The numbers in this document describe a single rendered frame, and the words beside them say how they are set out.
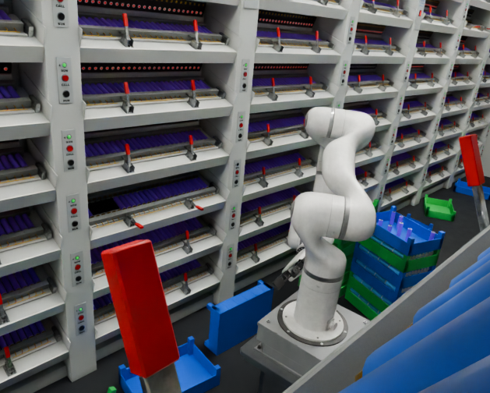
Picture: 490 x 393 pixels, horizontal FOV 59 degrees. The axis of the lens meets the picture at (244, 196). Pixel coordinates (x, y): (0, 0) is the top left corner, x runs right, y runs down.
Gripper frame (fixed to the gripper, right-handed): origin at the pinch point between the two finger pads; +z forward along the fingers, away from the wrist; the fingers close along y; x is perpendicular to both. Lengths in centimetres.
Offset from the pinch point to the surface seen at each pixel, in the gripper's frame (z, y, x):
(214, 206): -20.3, 22.9, 38.3
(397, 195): -197, 54, -25
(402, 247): -58, -5, -26
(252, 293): -15.5, 35.6, 1.5
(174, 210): -2, 22, 45
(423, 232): -78, -5, -30
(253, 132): -51, 6, 52
